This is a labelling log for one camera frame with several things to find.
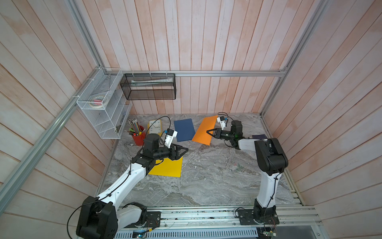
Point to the aluminium front rail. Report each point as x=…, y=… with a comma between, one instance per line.
x=187, y=217

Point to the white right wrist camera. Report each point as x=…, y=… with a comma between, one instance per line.
x=222, y=120

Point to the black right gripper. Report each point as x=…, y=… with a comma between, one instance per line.
x=218, y=132

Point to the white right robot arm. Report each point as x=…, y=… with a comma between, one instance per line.
x=271, y=159

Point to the orange paper document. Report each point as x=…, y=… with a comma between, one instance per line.
x=201, y=135

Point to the blue paper document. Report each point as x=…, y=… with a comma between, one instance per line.
x=185, y=129

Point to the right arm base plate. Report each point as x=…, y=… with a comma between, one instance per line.
x=257, y=216

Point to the red metal pencil cup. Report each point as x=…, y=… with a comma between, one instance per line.
x=139, y=137

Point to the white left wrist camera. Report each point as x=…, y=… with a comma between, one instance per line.
x=170, y=134

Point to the yellow desk clock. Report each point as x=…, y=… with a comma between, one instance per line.
x=155, y=126

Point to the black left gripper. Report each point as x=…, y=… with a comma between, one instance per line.
x=173, y=157

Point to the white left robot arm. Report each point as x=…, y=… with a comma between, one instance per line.
x=101, y=217

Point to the dark purple book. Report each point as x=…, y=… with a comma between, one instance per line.
x=259, y=136

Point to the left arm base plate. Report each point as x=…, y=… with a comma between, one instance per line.
x=151, y=220

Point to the black wire mesh basket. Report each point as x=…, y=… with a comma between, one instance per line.
x=149, y=86

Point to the tape roll in shelf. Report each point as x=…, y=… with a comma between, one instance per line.
x=99, y=101

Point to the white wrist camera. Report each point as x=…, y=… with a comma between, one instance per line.
x=170, y=134
x=222, y=120

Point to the yellow paper document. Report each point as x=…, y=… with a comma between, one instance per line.
x=168, y=168

